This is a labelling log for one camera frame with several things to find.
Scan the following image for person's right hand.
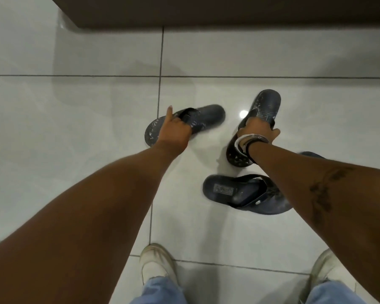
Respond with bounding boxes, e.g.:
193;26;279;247
237;118;281;145

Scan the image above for person's left hand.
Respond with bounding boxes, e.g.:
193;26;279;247
154;105;194;156

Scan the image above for dark blue sandal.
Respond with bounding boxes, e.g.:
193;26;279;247
203;174;294;216
144;104;226;148
226;89;282;168
298;151;326;160

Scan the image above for person's left forearm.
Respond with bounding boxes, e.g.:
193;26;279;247
0;145;187;304

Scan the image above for person's right forearm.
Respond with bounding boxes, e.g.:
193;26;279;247
248;142;380;304

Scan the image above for black wrist band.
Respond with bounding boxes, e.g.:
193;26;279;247
244;138;269;165

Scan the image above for silver bangles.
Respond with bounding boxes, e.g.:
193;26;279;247
234;133;269;154

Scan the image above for white right shoe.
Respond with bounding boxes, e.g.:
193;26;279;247
308;249;357;290

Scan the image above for white shoe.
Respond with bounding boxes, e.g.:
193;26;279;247
139;243;178;286
308;249;357;290

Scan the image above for white left shoe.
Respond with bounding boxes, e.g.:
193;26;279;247
139;243;178;286

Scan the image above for light blue jeans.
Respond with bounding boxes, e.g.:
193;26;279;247
139;277;369;304

